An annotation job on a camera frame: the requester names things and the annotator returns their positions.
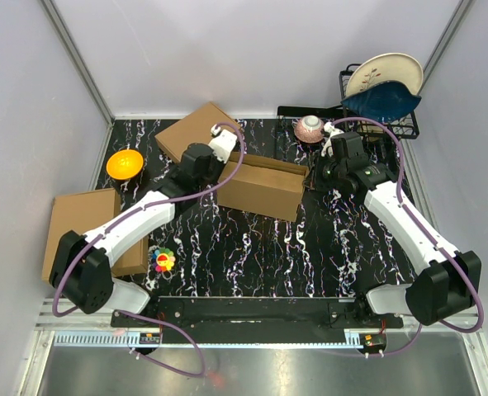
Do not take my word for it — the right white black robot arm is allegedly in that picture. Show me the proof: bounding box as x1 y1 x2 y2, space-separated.
315 127 481 328

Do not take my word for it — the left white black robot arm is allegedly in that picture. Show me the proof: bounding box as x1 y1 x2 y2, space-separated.
49 136 239 327

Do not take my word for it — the closed cardboard box back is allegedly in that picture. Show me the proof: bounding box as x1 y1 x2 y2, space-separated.
156 102 241 163

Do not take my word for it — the small cardboard box left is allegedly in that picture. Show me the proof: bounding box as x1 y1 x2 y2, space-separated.
111 236 149 277

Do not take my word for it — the large cardboard box left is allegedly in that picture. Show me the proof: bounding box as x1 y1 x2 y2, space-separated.
41 188 121 283

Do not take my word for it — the beige cup in rack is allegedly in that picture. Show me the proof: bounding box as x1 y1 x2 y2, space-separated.
356 125 385 143

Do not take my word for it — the pink patterned bowl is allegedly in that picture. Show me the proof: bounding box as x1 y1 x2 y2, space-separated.
294 115 324 144

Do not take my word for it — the blue leaf plate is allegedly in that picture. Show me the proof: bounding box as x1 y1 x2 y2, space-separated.
341 81 422 123

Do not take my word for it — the orange bowl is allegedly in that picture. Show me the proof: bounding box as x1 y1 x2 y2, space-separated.
106 149 144 181

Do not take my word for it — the rainbow flower toy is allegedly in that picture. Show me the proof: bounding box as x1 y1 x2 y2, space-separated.
151 248 176 272

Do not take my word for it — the cream floral plate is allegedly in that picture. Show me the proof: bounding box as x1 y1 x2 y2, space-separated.
344 53 424 97

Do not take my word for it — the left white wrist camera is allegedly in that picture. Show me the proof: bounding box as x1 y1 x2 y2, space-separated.
208 125 238 163

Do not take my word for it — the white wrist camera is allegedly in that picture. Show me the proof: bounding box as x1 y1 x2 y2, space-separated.
208 125 238 163
320 121 344 158

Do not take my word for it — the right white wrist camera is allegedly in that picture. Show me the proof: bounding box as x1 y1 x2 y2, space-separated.
320 121 344 158

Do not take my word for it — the black wire dish rack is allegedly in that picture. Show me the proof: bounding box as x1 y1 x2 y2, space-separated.
274 63 421 182

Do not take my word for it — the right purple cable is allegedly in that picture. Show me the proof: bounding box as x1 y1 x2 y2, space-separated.
321 117 486 358

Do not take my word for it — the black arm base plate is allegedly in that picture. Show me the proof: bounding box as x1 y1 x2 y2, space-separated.
141 296 404 329

